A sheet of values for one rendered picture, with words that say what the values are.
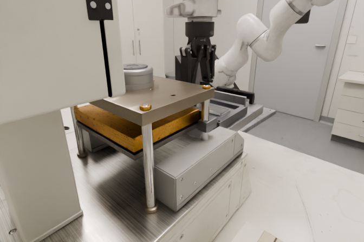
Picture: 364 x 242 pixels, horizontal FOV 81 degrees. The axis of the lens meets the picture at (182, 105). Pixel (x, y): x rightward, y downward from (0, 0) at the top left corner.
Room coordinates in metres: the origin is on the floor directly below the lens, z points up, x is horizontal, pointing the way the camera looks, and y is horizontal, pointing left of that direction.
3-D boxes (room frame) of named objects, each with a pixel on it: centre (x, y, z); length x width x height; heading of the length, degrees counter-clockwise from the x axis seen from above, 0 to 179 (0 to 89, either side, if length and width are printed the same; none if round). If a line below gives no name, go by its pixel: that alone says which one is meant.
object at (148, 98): (0.41, 0.13, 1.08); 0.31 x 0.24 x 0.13; 49
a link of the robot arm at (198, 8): (0.58, -0.02, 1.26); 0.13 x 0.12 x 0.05; 49
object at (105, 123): (0.42, 0.10, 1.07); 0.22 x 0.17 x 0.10; 49
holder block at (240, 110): (0.61, -0.07, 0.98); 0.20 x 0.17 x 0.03; 49
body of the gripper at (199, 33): (0.58, -0.05, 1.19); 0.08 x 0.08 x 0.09
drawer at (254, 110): (0.65, -0.10, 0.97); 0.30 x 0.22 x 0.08; 139
